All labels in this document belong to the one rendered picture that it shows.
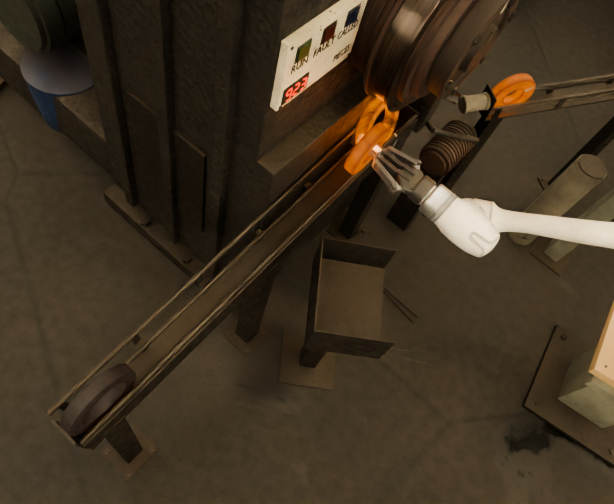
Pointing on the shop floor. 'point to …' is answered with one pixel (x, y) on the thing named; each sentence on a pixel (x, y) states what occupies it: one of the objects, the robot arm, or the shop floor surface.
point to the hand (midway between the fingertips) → (368, 145)
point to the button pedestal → (551, 251)
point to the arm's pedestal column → (576, 399)
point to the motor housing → (434, 167)
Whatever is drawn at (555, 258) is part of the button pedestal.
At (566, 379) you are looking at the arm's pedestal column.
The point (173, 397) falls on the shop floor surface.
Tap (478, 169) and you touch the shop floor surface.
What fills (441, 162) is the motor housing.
